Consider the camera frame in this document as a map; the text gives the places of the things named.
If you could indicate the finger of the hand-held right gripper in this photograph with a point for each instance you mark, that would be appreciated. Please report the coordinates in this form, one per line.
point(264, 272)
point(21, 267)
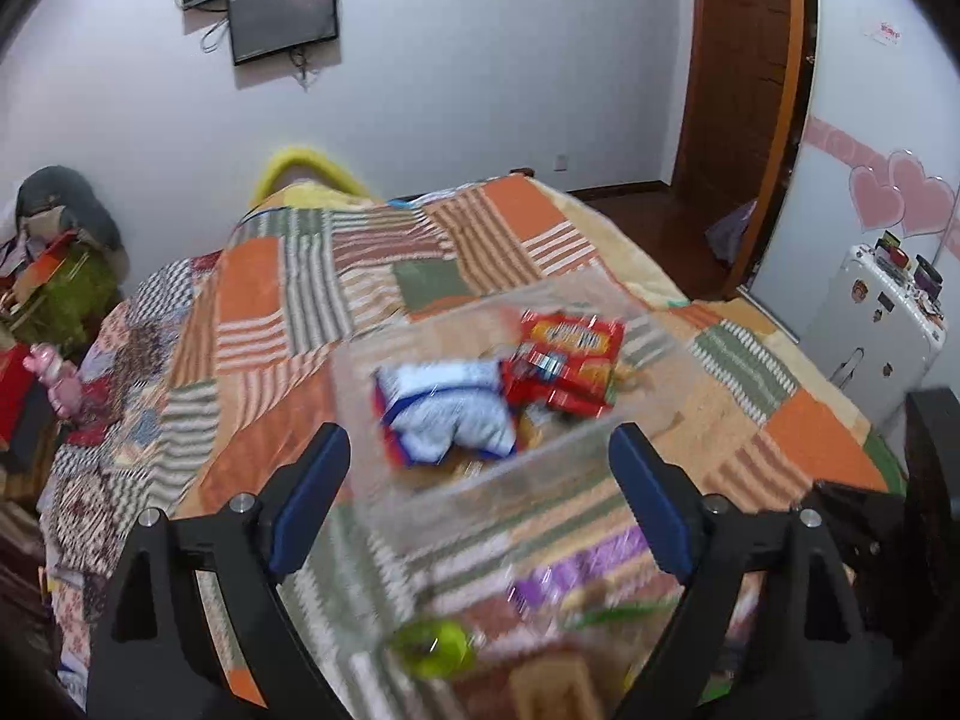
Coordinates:
point(862, 517)

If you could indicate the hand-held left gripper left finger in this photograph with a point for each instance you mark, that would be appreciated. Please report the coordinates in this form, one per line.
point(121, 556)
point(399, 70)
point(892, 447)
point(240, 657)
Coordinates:
point(307, 502)

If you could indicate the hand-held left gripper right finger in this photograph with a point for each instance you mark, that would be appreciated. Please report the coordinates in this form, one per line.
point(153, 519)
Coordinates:
point(652, 502)

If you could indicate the clear plastic storage box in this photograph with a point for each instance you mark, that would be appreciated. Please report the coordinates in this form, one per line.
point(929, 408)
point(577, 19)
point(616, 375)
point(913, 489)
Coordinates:
point(592, 450)

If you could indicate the red cracker packet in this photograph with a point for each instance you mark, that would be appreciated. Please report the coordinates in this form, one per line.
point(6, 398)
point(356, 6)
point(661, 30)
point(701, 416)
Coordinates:
point(574, 334)
point(559, 386)

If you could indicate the blue white chip bag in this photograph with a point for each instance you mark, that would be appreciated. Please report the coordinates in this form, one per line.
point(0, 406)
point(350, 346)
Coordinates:
point(442, 409)

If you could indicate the purple label snack packet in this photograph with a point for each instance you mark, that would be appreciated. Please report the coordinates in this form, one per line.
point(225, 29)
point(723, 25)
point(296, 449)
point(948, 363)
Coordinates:
point(574, 577)

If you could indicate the green white snack packet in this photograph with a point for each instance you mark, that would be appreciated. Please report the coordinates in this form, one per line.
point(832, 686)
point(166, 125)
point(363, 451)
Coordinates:
point(622, 616)

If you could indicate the white mini fridge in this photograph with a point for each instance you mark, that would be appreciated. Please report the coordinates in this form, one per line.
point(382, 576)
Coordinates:
point(870, 337)

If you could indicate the patchwork quilt bed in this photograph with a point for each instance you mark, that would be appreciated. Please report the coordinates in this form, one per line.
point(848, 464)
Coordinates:
point(247, 330)

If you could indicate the green stick wrapper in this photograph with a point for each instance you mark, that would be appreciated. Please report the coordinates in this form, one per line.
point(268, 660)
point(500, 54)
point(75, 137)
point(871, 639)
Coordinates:
point(435, 646)

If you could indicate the brown biscuit box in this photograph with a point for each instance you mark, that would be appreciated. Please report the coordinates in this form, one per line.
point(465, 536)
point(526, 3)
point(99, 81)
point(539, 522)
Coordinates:
point(559, 686)

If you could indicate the pink rabbit toy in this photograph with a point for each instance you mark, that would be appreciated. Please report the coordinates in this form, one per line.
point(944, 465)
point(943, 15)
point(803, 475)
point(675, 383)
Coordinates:
point(60, 386)

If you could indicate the purple cloth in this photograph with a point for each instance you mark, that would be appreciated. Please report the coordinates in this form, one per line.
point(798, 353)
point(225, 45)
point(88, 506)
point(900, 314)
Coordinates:
point(731, 236)

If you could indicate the red box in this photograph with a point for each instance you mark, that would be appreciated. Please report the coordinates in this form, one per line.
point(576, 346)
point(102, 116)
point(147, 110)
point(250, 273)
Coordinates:
point(15, 390)

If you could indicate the green patterned bag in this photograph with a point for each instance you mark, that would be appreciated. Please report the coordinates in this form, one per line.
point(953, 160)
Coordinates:
point(71, 292)

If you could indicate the pile of clothes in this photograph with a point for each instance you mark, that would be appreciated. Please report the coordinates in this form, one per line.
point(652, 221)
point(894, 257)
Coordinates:
point(11, 240)

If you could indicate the wooden door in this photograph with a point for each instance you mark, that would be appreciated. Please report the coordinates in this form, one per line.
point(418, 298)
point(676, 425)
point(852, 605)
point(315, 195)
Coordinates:
point(739, 75)

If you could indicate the small black monitor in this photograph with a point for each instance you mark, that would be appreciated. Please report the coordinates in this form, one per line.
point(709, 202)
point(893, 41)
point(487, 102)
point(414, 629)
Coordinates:
point(283, 19)

